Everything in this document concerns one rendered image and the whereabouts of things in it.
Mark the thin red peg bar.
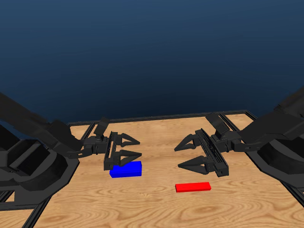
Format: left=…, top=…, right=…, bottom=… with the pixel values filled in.
left=175, top=181, right=212, bottom=193

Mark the black table frame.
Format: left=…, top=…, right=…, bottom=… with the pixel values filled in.
left=0, top=109, right=304, bottom=228

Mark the blue hollow socket block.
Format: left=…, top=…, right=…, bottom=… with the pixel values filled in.
left=109, top=161, right=143, bottom=179

